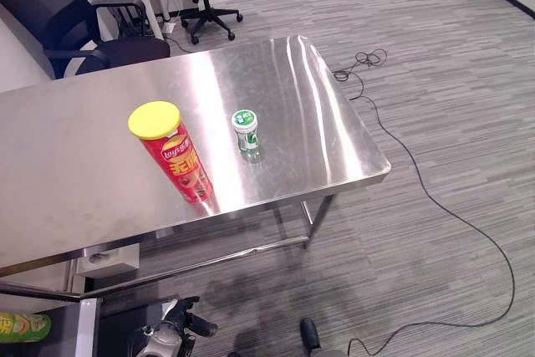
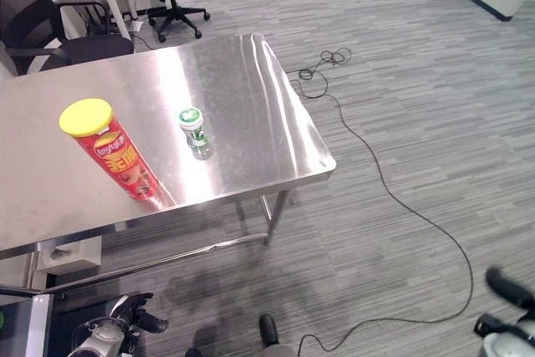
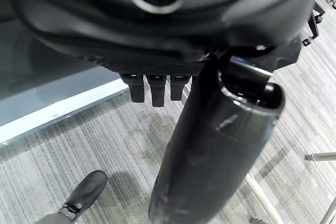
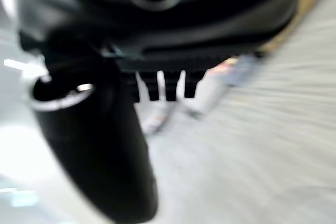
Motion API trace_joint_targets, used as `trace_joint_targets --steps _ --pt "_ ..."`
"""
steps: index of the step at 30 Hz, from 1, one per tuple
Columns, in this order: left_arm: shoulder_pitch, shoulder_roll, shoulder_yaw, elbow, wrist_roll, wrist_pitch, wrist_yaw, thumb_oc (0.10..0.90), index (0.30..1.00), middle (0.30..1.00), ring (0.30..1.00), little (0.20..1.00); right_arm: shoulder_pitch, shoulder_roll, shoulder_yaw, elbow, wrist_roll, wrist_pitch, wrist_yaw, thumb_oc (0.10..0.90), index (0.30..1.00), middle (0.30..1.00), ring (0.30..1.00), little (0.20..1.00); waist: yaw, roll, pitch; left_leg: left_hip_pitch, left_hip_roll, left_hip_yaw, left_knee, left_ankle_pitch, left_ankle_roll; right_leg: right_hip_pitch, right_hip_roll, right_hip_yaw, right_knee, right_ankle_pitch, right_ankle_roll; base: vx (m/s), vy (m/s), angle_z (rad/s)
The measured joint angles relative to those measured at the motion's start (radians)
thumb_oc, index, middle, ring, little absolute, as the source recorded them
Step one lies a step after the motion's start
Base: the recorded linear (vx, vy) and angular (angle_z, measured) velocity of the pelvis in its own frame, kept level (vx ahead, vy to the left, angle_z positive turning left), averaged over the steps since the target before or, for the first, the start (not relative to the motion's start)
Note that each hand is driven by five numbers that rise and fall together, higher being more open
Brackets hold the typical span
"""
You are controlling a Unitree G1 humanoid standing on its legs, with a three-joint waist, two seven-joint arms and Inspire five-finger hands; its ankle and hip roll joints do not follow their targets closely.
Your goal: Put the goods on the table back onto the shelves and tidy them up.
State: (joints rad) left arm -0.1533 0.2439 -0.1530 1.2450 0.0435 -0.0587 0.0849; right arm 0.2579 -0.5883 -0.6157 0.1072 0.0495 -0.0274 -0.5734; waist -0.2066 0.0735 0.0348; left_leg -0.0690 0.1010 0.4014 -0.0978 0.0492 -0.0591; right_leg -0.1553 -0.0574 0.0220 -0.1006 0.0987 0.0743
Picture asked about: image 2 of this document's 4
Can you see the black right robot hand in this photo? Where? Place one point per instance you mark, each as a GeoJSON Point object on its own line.
{"type": "Point", "coordinates": [512, 290]}

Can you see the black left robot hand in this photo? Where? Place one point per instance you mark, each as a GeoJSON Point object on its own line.
{"type": "Point", "coordinates": [125, 311]}

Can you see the red Lay's chip can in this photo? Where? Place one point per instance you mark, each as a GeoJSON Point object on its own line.
{"type": "Point", "coordinates": [121, 160]}

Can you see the green-lid clear gum bottle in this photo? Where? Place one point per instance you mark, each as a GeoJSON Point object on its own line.
{"type": "Point", "coordinates": [195, 133]}

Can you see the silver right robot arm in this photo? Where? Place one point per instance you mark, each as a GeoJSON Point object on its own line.
{"type": "Point", "coordinates": [503, 344]}

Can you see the white cardboard box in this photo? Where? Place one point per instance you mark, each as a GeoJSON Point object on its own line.
{"type": "Point", "coordinates": [79, 250]}

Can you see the dark robot foot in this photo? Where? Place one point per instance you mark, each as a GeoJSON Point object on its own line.
{"type": "Point", "coordinates": [193, 353]}
{"type": "Point", "coordinates": [268, 329]}

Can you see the white metal shelf unit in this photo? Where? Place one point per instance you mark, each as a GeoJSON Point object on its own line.
{"type": "Point", "coordinates": [37, 323]}

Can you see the silver robot leg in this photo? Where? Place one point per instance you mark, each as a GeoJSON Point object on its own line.
{"type": "Point", "coordinates": [279, 351]}

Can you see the stainless steel table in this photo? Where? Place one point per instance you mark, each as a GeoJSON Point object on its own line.
{"type": "Point", "coordinates": [234, 93]}

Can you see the black mesh armrest office chair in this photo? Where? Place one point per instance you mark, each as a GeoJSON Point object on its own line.
{"type": "Point", "coordinates": [96, 47]}

